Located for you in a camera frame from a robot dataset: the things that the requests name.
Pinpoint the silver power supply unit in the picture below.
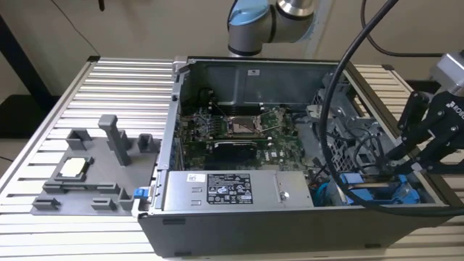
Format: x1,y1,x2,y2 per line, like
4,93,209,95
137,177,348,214
161,170,314,210

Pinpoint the CPU socket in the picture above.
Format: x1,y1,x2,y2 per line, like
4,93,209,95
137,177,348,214
224,115,264,135

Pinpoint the green motherboard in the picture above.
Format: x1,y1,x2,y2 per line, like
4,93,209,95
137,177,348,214
180,105,317,172

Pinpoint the blue disk carrier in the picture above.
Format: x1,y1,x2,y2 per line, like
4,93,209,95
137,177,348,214
345,191,421,205

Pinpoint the thin black wall cable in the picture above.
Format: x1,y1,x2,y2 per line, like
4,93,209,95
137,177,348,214
50,0,101,57

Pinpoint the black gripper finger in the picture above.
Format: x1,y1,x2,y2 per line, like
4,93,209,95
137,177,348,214
393,135,464,176
385,91,437,161

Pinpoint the hard disk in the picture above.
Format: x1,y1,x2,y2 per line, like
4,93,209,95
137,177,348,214
338,173,421,197

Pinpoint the black furniture frame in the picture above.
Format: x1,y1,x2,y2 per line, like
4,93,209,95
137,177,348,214
0,15,62,139

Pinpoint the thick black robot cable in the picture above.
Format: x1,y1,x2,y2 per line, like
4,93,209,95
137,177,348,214
318,0,464,217

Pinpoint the silver CPU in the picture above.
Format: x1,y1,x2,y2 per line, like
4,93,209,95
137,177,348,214
60,157,88,176

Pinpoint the grey parts rack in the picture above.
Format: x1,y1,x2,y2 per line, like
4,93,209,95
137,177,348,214
30,114,162,217

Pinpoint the open black PC case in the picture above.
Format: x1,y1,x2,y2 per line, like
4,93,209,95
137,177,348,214
136,55,460,258

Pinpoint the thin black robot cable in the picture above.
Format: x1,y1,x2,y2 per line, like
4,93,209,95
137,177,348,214
360,0,449,58

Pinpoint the blue wire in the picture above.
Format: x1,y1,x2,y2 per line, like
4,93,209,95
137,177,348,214
313,181,329,207

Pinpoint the black disk wire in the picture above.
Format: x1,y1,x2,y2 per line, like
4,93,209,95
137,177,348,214
353,133,396,175

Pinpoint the locking lever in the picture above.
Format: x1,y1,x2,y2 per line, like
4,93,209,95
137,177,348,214
237,107,286,133

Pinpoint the metal disk bay cage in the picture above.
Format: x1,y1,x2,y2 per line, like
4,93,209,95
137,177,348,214
306,71,400,175

